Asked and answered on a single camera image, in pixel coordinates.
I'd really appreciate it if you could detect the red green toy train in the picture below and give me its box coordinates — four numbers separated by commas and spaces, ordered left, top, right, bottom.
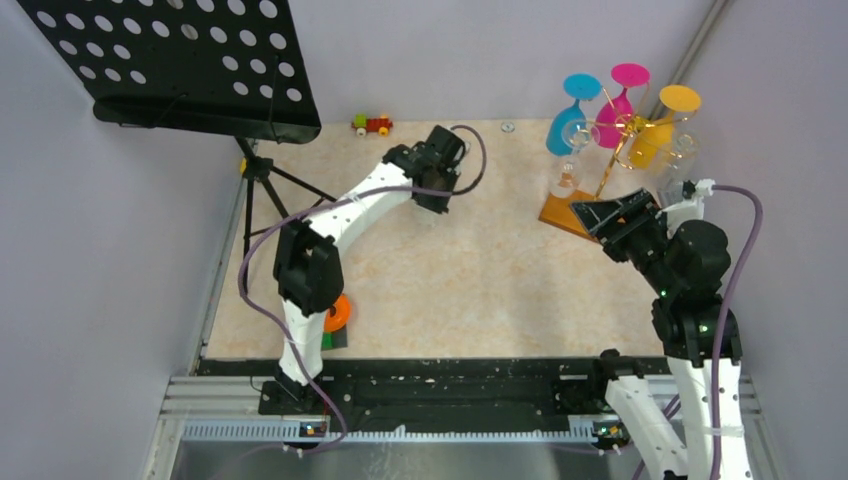
351, 113, 393, 137

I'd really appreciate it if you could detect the yellow wine glass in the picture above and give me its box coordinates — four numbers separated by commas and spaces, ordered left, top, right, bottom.
627, 84, 702, 170

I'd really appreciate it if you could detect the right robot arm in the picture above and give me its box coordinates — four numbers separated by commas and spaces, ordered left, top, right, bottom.
570, 189, 754, 479

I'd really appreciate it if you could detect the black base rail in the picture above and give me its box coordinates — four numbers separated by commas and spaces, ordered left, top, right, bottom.
197, 358, 627, 442

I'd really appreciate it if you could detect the grey corner pipe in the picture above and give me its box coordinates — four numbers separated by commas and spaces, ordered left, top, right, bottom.
660, 0, 736, 87

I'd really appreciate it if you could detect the short clear glass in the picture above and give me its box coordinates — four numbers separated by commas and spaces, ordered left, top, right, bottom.
549, 121, 595, 199

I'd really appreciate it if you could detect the black perforated music stand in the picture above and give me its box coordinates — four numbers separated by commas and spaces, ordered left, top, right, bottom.
17, 0, 339, 299

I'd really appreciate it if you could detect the pink wine glass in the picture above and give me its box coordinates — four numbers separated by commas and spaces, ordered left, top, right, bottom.
593, 63, 651, 149

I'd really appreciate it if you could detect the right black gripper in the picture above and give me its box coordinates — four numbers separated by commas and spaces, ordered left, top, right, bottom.
569, 187, 679, 296

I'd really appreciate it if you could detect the wooden gold wine glass rack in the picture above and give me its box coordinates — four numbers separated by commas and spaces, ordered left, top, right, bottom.
539, 112, 658, 239

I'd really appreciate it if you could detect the tall clear wine glass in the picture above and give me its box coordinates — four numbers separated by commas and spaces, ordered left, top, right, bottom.
657, 131, 700, 207

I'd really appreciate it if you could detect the blue wine glass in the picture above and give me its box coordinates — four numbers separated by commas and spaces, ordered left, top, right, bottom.
546, 73, 602, 157

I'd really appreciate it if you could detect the orange tape dispenser toy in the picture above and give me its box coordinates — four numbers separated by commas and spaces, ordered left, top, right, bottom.
321, 294, 353, 351

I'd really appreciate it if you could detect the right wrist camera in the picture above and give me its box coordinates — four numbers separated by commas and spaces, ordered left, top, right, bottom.
663, 179, 716, 228

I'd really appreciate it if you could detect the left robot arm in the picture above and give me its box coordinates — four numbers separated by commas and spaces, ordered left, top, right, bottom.
272, 126, 467, 414

